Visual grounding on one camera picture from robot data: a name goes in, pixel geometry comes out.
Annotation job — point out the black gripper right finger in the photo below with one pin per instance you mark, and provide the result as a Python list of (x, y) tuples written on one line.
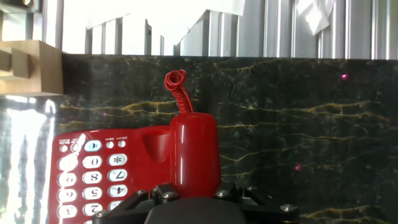
[(264, 203)]

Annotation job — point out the wooden block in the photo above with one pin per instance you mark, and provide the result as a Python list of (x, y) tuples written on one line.
[(37, 67)]

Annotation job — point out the red telephone handset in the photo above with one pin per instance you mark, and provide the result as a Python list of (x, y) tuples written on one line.
[(194, 155)]

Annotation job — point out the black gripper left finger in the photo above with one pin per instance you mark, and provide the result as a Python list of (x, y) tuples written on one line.
[(130, 202)]

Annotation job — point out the red telephone base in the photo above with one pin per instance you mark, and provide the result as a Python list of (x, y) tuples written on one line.
[(124, 174)]

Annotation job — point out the white crumpled tissue paper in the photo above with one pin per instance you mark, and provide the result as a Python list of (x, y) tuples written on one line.
[(315, 14)]

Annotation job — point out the black marble pattern mat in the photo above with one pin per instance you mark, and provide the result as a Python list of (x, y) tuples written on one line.
[(311, 140)]

